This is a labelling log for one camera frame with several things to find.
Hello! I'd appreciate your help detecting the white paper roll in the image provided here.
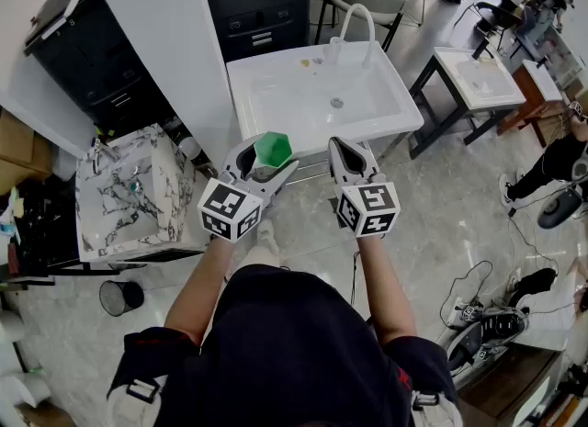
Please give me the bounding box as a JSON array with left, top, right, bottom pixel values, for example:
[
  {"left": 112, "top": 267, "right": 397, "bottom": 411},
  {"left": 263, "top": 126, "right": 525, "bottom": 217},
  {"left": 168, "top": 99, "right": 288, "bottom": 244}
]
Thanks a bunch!
[{"left": 0, "top": 372, "right": 52, "bottom": 410}]

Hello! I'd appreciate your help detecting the black round stool base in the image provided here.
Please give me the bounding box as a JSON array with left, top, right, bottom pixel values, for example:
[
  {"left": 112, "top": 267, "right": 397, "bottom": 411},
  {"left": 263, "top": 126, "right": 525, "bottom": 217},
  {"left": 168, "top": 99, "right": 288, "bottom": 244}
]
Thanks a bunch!
[{"left": 537, "top": 185, "right": 585, "bottom": 230}]

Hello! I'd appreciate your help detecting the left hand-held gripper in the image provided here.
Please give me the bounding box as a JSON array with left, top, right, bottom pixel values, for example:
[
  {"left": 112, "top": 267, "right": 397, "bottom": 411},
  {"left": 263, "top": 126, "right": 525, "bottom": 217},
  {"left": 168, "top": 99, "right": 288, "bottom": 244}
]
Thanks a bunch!
[{"left": 197, "top": 136, "right": 300, "bottom": 243}]

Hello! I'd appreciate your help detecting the dark wooden cabinet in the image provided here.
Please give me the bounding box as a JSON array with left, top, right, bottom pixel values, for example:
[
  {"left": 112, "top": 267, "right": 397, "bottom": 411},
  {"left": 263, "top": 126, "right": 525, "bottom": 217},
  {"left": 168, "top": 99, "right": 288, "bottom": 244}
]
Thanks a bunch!
[{"left": 458, "top": 345, "right": 567, "bottom": 422}]

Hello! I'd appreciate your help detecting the person's right forearm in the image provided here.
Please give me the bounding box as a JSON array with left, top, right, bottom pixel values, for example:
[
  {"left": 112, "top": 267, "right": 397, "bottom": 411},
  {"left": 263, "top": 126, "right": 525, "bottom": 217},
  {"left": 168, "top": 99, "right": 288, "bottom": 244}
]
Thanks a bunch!
[{"left": 356, "top": 230, "right": 418, "bottom": 346}]

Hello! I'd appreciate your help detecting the green cup item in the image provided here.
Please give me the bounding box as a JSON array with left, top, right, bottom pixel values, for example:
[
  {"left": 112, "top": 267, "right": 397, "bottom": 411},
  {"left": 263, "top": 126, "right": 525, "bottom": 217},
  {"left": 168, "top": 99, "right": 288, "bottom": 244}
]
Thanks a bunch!
[{"left": 253, "top": 130, "right": 294, "bottom": 170}]

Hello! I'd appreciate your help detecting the hand-held gripper on floor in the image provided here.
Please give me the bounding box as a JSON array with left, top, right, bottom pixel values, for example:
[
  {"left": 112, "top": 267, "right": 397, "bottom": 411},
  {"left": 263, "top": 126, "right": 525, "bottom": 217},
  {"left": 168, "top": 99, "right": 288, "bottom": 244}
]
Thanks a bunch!
[{"left": 441, "top": 302, "right": 530, "bottom": 374}]

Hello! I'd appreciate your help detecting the black wire wastebasket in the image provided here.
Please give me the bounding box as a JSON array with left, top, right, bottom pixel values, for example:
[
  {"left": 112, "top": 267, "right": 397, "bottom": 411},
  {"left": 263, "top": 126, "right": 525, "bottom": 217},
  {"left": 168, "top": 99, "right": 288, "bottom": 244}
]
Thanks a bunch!
[{"left": 98, "top": 279, "right": 146, "bottom": 318}]

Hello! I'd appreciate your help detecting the person's black shirt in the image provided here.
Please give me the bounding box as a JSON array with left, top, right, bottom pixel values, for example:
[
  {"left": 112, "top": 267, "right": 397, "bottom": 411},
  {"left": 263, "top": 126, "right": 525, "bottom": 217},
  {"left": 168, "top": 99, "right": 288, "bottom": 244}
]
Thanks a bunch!
[{"left": 107, "top": 264, "right": 460, "bottom": 427}]

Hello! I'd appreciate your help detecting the white sink on black table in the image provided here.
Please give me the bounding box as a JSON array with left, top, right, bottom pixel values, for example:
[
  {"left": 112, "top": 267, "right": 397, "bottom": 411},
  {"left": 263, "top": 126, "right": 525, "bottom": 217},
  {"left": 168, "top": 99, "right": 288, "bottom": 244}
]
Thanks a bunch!
[{"left": 408, "top": 45, "right": 527, "bottom": 161}]

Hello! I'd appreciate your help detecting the cardboard box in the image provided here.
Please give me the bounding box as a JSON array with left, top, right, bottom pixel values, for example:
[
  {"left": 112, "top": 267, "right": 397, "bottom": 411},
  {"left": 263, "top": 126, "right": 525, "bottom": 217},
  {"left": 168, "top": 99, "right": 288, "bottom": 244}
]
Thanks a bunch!
[{"left": 0, "top": 107, "right": 54, "bottom": 197}]

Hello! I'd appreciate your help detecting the clear plastic cup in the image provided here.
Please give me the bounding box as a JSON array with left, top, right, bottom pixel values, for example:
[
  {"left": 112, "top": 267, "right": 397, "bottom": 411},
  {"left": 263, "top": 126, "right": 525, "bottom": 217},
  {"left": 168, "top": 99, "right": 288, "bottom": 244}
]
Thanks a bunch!
[{"left": 326, "top": 36, "right": 346, "bottom": 66}]

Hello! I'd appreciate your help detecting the chrome faucet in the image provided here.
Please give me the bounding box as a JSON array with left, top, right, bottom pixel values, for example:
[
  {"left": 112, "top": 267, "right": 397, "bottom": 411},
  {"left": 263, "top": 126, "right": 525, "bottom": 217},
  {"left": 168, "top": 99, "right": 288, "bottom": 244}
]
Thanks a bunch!
[{"left": 90, "top": 137, "right": 121, "bottom": 163}]

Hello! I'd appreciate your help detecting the white sink counter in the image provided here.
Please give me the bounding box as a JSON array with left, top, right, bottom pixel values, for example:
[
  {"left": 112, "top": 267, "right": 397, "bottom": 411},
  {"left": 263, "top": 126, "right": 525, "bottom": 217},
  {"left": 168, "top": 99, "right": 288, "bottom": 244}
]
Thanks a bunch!
[{"left": 225, "top": 40, "right": 425, "bottom": 142}]

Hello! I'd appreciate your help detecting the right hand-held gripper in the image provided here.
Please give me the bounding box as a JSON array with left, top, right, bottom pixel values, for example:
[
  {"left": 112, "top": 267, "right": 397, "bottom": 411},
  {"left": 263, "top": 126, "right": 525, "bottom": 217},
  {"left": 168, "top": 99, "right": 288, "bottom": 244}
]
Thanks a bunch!
[{"left": 327, "top": 136, "right": 401, "bottom": 239}]

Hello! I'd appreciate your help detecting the brown wooden table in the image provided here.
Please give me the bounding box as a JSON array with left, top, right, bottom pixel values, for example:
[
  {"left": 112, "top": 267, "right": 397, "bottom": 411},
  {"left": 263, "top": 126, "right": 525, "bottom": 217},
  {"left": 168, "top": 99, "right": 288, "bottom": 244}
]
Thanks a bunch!
[{"left": 497, "top": 59, "right": 571, "bottom": 149}]

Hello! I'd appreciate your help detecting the person's white shoe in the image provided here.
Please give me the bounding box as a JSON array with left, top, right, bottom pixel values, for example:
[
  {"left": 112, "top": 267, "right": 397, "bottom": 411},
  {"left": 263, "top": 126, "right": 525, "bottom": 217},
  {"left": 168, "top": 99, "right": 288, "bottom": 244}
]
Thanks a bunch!
[{"left": 254, "top": 218, "right": 282, "bottom": 270}]

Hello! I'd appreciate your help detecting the person's left forearm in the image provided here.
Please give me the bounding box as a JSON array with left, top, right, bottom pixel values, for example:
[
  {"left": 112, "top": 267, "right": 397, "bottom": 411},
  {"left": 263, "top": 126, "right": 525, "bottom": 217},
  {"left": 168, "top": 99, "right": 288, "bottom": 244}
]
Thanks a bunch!
[{"left": 164, "top": 233, "right": 241, "bottom": 348}]

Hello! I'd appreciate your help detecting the metal sink stand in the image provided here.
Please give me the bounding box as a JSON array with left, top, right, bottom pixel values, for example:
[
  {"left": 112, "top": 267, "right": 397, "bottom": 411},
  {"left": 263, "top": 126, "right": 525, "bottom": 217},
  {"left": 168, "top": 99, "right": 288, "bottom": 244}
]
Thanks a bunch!
[{"left": 284, "top": 130, "right": 417, "bottom": 184}]

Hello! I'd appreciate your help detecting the black cabinet with grey top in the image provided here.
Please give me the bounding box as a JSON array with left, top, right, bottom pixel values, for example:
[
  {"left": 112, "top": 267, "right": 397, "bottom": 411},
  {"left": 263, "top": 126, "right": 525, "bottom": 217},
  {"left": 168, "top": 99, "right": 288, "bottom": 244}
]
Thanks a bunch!
[{"left": 23, "top": 0, "right": 181, "bottom": 138}]

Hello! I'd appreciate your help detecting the black floor cable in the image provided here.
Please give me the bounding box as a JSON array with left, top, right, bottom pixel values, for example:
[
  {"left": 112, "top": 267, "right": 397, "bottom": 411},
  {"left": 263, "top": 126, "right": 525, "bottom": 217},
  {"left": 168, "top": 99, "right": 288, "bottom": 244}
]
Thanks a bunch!
[{"left": 438, "top": 259, "right": 495, "bottom": 330}]

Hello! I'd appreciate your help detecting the marble pattern sink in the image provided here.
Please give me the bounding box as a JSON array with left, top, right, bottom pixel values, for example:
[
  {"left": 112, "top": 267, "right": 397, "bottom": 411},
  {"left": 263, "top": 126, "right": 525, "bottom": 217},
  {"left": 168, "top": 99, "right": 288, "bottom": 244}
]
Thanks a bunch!
[{"left": 73, "top": 123, "right": 207, "bottom": 264}]

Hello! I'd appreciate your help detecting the white round bulb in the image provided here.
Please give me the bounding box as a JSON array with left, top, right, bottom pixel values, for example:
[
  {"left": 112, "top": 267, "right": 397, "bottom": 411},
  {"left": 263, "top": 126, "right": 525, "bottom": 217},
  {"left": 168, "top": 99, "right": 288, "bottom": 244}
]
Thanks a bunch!
[{"left": 178, "top": 136, "right": 204, "bottom": 163}]

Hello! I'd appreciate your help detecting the tall black cabinet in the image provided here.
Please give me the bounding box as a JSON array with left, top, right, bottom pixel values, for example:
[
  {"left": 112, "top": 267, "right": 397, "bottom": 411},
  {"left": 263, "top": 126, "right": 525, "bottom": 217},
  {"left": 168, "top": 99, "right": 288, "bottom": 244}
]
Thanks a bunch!
[{"left": 197, "top": 0, "right": 311, "bottom": 64}]

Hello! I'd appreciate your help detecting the white curved faucet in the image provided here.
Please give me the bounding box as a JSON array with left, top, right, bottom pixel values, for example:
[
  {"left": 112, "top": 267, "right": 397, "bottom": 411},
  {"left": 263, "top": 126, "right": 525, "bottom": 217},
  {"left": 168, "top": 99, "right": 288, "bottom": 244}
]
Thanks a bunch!
[{"left": 336, "top": 3, "right": 378, "bottom": 73}]

